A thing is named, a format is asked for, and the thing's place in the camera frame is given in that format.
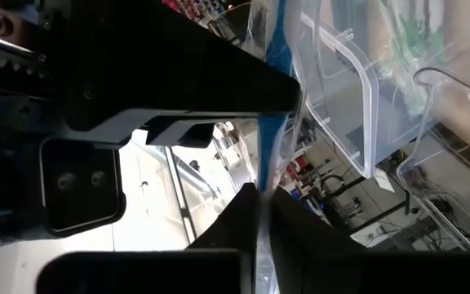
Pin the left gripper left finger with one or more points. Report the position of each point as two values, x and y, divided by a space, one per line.
157 273

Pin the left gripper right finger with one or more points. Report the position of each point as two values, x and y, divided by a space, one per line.
361 273

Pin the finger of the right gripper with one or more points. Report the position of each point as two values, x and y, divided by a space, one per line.
157 73
178 130

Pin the green toothbrush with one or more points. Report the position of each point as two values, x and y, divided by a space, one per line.
414 36

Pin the black desk crossbar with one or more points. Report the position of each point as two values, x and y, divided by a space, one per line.
378 216

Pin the white paper sheet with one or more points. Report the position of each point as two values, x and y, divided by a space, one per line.
384 179

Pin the large clear plastic bin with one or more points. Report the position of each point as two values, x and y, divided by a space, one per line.
367 122

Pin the small clear plastic bin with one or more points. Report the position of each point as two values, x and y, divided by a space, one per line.
426 122

